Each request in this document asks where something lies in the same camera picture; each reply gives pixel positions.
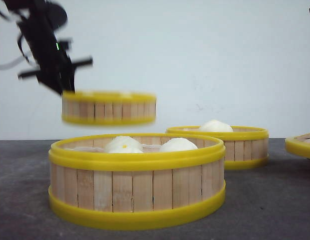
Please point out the large white bun right basket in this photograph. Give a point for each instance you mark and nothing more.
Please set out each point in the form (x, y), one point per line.
(216, 126)

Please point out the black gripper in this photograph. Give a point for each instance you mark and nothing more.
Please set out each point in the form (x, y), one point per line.
(56, 70)

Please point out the white bun back middle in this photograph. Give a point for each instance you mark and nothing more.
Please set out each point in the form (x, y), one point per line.
(126, 95)

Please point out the white bun with yellow dot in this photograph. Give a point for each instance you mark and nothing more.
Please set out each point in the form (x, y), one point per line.
(123, 145)

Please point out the bamboo steamer basket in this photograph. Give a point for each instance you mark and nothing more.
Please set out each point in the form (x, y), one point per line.
(136, 191)
(246, 146)
(108, 108)

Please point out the woven bamboo steamer lid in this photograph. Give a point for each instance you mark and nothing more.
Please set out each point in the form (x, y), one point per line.
(299, 145)

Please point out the white bun back left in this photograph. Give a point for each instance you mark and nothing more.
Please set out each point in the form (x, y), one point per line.
(88, 93)

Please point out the white steamed bun front right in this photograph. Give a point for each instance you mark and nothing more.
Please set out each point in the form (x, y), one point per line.
(178, 144)

